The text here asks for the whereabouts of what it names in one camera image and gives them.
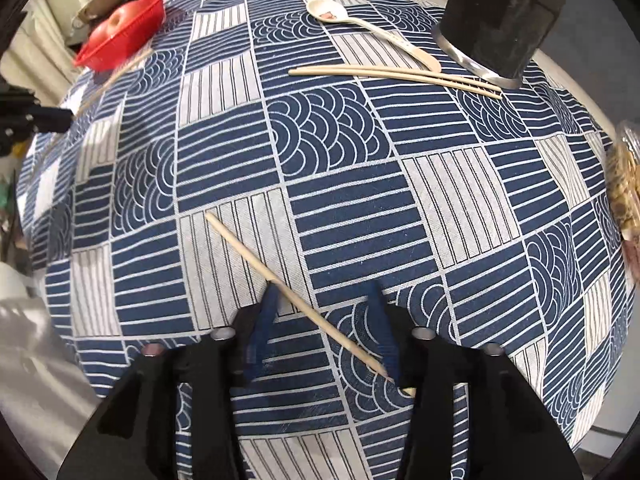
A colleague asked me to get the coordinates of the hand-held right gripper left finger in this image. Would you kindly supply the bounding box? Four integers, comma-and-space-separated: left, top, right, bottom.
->
56, 285, 281, 480

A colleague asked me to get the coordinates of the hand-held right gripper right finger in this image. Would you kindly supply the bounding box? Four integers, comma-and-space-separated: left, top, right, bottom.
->
367, 282, 583, 480

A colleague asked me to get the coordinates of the wooden chopstick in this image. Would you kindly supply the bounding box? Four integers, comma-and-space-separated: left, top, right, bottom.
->
292, 64, 503, 94
288, 67, 503, 100
70, 47, 155, 117
205, 211, 417, 398

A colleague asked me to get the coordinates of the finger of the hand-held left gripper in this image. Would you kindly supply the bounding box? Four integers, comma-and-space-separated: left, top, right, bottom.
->
27, 105, 76, 135

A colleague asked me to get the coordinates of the red apple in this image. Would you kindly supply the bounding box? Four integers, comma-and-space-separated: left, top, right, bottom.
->
92, 2, 151, 46

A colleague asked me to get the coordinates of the black cylindrical utensil holder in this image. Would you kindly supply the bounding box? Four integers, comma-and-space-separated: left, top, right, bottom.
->
432, 0, 576, 90

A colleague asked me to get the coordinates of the white ceramic spoon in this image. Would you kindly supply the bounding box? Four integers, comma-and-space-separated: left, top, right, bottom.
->
307, 0, 442, 74

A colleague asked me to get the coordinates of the blue checked tablecloth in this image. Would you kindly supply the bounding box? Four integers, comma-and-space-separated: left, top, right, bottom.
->
15, 0, 631, 480

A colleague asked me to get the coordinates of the red plastic basket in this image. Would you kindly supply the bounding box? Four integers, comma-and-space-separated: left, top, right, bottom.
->
74, 0, 168, 72

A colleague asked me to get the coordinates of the clear snack packet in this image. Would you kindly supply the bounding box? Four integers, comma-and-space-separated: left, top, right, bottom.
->
602, 120, 640, 281

